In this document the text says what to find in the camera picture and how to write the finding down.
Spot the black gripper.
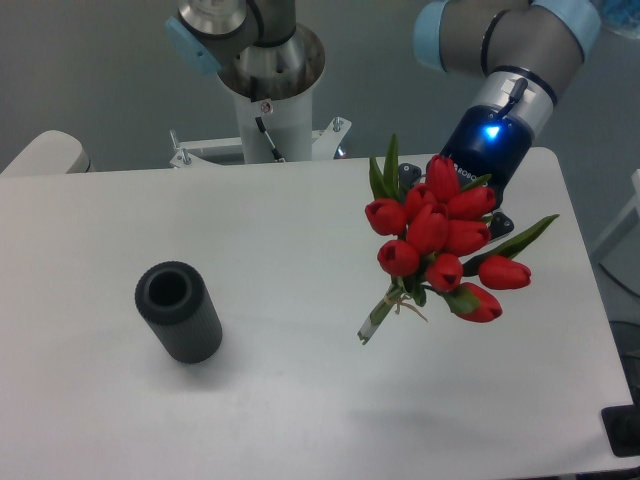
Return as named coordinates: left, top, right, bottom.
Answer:
left=398, top=105, right=532, bottom=243

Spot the red tulip bouquet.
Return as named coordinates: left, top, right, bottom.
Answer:
left=357, top=138, right=556, bottom=344

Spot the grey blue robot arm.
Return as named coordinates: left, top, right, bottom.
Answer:
left=165, top=1, right=601, bottom=196

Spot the white furniture at right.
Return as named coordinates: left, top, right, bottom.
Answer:
left=590, top=170, right=639, bottom=262

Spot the blue plastic bag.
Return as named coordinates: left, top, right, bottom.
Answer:
left=599, top=0, right=639, bottom=40

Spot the black device at table edge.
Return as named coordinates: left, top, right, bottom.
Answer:
left=601, top=405, right=639, bottom=458

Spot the black ribbed cylindrical vase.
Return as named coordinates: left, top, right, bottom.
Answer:
left=134, top=261, right=223, bottom=364

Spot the white rounded chair part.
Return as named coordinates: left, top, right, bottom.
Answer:
left=1, top=130, right=95, bottom=178

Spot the white metal base frame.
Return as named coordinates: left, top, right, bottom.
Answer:
left=169, top=116, right=352, bottom=169

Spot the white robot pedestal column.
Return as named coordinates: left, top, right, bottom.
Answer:
left=214, top=24, right=327, bottom=164

